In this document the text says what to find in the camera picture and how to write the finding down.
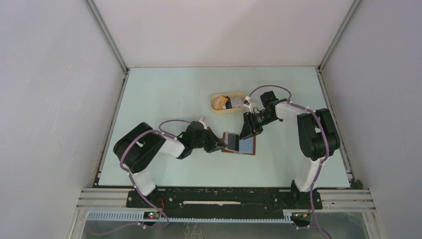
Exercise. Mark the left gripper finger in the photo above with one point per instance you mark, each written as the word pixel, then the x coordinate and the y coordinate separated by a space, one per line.
pixel 215 146
pixel 212 136

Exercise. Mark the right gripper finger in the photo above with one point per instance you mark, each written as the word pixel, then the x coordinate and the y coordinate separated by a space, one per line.
pixel 246 131
pixel 255 120

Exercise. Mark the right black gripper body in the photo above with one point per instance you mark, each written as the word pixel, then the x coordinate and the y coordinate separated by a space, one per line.
pixel 263 118

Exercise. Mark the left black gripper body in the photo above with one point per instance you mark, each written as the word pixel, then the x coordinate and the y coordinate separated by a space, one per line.
pixel 205 141

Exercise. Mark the brown leather card holder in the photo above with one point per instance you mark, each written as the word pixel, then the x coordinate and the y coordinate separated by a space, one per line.
pixel 247 146

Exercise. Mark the gold credit card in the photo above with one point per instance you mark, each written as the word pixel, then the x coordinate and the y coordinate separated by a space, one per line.
pixel 219 103

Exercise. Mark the beige oval tray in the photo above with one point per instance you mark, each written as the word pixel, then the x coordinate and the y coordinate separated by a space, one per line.
pixel 231 94

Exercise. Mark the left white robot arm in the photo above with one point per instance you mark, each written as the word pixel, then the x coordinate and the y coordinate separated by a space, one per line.
pixel 137 149

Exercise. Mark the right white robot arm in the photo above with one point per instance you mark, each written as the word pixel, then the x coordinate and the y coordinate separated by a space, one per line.
pixel 317 134

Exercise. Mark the silver card in tray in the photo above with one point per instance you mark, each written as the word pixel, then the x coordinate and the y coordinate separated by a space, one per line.
pixel 236 102

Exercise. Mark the black card in tray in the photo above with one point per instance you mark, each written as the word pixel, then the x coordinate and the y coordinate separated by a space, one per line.
pixel 227 104

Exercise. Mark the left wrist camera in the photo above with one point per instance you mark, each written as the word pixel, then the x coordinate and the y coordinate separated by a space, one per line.
pixel 203 121

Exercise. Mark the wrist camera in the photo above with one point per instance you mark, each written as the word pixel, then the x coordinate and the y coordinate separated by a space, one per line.
pixel 203 121
pixel 248 104

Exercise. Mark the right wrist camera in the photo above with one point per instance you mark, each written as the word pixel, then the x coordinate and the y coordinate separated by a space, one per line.
pixel 248 104

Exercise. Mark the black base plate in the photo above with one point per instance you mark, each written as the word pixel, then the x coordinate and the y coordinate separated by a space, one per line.
pixel 226 202

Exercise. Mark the aluminium frame rail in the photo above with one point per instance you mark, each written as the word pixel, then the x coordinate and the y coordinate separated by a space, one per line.
pixel 333 200

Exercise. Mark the grey cable duct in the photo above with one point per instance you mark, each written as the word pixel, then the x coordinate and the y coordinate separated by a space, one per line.
pixel 144 216

